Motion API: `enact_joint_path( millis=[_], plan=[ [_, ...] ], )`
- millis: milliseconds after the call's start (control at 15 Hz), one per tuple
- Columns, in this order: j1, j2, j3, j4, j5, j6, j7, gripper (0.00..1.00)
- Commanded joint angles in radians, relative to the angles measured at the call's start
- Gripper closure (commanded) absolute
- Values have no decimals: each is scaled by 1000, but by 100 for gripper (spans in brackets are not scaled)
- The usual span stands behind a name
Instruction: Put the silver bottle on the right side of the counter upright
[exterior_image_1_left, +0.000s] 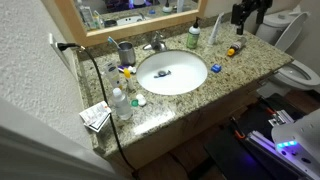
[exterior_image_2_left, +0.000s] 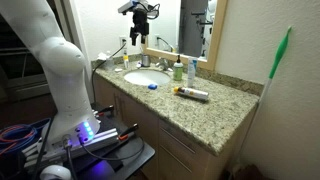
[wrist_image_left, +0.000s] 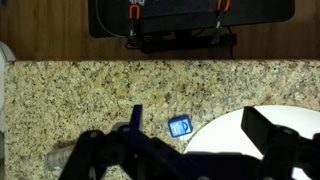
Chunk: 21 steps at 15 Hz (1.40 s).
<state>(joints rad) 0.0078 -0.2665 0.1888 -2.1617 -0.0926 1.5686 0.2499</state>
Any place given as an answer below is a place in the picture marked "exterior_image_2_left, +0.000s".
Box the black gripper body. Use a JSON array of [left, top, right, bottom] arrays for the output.
[[132, 8, 150, 37]]

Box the silver bottle with orange cap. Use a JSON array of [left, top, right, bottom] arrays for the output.
[[172, 85, 210, 102]]

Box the green soap pump bottle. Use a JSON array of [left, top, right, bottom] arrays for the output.
[[172, 54, 185, 82]]

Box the metal cup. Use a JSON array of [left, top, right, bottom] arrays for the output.
[[141, 53, 151, 68]]

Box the chrome faucet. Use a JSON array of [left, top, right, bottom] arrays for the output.
[[155, 57, 174, 73]]

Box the white oval sink basin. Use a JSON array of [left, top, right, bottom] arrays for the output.
[[123, 68, 172, 87]]

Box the white tube with blue print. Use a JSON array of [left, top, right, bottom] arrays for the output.
[[186, 56, 199, 89]]

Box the wooden framed mirror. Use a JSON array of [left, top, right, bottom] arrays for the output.
[[143, 0, 229, 71]]

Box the black clamp with orange tips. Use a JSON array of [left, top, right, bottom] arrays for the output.
[[93, 104, 115, 118], [117, 123, 140, 141]]

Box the wooden vanity cabinet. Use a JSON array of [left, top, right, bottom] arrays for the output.
[[92, 72, 262, 180]]

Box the black robot cart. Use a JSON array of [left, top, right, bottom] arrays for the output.
[[64, 102, 156, 180]]

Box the white round device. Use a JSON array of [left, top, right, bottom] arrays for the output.
[[39, 164, 73, 180]]

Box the white wall outlet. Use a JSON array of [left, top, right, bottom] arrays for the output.
[[118, 35, 128, 49]]

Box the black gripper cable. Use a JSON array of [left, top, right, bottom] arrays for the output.
[[145, 2, 161, 20]]

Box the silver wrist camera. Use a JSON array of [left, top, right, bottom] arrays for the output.
[[117, 0, 142, 15]]

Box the black power cable with plug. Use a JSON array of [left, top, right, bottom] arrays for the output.
[[90, 39, 128, 105]]

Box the metal drawer handle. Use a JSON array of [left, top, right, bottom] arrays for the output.
[[160, 145, 193, 175], [160, 126, 197, 155]]

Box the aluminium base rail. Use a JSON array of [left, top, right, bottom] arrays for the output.
[[22, 127, 120, 168]]

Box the black base cable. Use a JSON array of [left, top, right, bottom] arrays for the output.
[[61, 134, 78, 180], [77, 132, 146, 162]]

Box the green and white mop handle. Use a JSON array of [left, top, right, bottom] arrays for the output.
[[230, 25, 294, 173]]

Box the blue cable coil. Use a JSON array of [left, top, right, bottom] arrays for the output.
[[0, 117, 52, 158]]

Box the orange cable coil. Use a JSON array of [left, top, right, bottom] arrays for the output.
[[0, 124, 38, 156]]

